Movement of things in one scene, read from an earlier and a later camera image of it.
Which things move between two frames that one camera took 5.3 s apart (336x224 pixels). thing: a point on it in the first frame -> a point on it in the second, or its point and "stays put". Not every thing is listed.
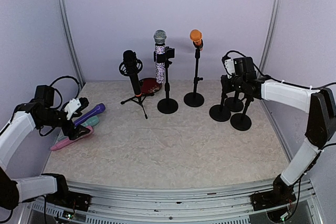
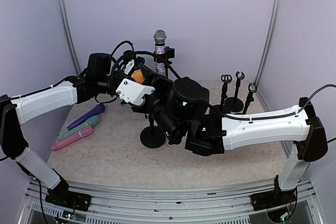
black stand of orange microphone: x=195 y=99 -> x=153 y=137
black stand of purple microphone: x=233 y=104 stays put
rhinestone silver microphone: x=159 y=39 stays put
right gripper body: x=238 y=83 -> x=166 y=84
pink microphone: x=64 y=142 stays put
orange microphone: x=196 y=35 -> x=137 y=75
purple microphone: x=100 y=108 stays put
